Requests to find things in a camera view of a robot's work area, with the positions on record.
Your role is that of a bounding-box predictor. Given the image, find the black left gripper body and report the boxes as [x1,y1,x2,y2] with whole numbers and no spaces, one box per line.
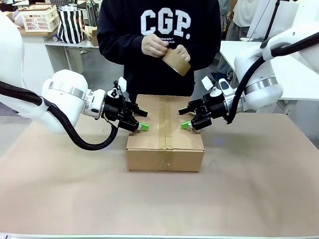
[101,94,141,132]

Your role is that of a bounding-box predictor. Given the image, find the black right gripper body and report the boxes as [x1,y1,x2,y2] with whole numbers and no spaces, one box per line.
[188,94,229,131]

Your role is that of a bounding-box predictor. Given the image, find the brown cardboard shipping box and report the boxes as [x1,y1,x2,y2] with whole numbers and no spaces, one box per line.
[125,94,205,173]

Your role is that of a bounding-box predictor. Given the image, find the brown packing tape roll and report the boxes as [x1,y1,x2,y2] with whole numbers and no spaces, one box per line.
[161,48,192,77]

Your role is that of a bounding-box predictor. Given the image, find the person's left forearm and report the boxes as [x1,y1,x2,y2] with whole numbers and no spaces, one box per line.
[186,37,222,73]

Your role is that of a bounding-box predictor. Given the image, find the person's right forearm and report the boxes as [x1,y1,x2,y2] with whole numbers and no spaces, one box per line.
[99,34,145,67]

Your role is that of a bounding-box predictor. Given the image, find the small open cardboard box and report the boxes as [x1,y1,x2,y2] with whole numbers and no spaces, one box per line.
[82,26,100,47]

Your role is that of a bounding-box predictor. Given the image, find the person's left hand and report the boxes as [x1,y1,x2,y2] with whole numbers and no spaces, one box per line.
[171,45,191,63]

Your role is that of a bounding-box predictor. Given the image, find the person's right hand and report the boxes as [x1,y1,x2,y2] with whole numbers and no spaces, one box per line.
[141,34,168,58]

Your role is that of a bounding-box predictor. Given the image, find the person's black hoodie torso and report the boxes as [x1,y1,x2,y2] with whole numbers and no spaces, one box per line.
[96,0,222,104]

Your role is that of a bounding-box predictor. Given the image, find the bystander in white shirt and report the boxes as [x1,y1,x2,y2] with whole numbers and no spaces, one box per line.
[215,0,262,80]

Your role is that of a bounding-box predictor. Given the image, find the white workbench table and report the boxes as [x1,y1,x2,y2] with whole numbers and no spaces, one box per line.
[21,29,100,75]

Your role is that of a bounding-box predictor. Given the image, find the black white striped bag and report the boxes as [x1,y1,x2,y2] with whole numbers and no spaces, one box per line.
[57,6,87,45]

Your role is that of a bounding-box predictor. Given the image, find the white board panel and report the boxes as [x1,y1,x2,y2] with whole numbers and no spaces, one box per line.
[246,0,300,39]

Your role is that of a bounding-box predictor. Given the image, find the white plastic basket crate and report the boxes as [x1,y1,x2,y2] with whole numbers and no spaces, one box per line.
[21,4,59,33]

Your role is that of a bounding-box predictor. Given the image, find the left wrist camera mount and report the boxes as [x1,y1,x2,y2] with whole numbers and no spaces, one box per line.
[111,76,128,98]

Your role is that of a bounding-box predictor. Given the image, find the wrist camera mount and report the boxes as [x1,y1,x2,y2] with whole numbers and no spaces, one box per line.
[111,76,128,98]
[201,76,223,98]

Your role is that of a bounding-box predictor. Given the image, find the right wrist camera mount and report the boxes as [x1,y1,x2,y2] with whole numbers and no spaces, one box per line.
[201,76,223,98]

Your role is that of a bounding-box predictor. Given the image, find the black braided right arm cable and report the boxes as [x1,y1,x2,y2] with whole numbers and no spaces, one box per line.
[225,32,319,124]

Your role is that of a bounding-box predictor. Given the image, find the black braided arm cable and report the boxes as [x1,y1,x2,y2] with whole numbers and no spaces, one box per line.
[0,81,119,151]
[225,32,319,124]

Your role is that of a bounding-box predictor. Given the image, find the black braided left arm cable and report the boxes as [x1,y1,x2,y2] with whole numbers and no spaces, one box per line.
[0,81,119,151]

